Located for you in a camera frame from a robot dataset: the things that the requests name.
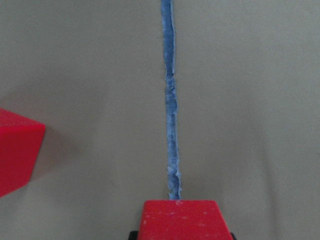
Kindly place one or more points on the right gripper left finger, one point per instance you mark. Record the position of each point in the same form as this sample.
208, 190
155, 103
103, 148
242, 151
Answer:
133, 235

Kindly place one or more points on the red block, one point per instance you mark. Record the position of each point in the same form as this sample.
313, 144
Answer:
182, 220
20, 142

